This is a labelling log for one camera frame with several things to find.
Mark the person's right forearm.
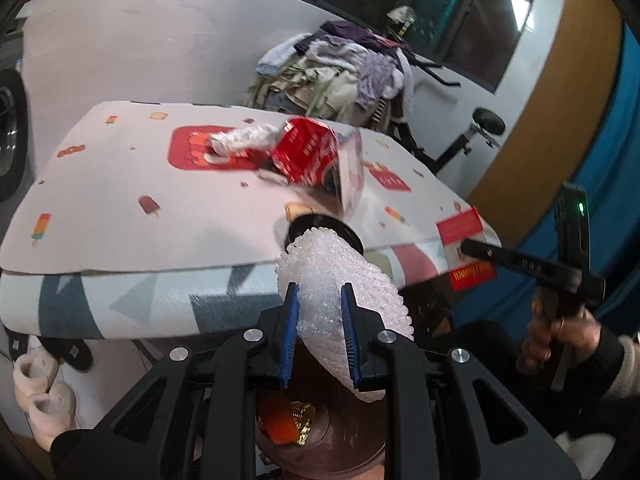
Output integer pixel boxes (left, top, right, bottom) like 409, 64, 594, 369
565, 322, 640, 411

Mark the cream fleece garment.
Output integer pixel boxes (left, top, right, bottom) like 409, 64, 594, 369
552, 430, 616, 480

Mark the cream fluffy slipper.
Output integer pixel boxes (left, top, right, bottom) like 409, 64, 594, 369
12, 347, 63, 411
27, 380, 78, 453

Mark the grey triangle patterned mat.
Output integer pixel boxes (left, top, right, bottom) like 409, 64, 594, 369
0, 242, 451, 341

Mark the person's right hand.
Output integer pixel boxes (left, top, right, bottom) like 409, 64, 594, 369
517, 292, 608, 376

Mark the black sandal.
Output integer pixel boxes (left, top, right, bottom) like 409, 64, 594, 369
42, 338, 95, 374

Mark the wooden door frame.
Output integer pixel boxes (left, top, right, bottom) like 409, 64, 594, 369
467, 0, 625, 216

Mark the orange foam net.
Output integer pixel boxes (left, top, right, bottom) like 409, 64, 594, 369
257, 395, 296, 446

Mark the white bubble wrap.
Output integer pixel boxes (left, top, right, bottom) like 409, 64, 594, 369
275, 227, 415, 405

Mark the washing machine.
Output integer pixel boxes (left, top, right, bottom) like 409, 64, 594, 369
0, 55, 30, 203

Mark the white plastic bag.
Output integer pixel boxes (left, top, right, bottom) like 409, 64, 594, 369
209, 122, 286, 156

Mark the pile of clothes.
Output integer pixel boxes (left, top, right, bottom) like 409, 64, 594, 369
242, 20, 418, 128

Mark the black round lid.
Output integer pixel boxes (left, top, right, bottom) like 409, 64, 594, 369
284, 213, 366, 257

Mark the pink cartoon printed mat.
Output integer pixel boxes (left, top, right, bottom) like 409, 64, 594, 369
0, 101, 501, 276

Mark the red and white box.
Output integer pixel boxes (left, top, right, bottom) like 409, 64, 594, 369
436, 206, 501, 292

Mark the brown trash bin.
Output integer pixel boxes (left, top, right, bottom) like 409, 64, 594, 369
252, 330, 388, 476

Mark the gold foil wrapper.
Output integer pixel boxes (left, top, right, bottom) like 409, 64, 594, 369
287, 400, 318, 446

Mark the clear plastic container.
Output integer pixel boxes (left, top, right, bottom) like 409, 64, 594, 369
320, 127, 366, 216

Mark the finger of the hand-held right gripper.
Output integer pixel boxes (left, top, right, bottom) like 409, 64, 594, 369
461, 239, 566, 291

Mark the dark window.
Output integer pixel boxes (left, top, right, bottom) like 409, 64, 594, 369
320, 0, 543, 96

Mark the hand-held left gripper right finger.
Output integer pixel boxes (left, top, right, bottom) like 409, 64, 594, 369
341, 282, 583, 480

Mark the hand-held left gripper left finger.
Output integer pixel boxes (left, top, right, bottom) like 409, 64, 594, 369
52, 282, 301, 480

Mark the person's left leg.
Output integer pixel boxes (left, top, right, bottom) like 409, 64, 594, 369
50, 427, 126, 480

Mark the black exercise bike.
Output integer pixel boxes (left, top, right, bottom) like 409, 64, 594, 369
385, 5, 506, 176

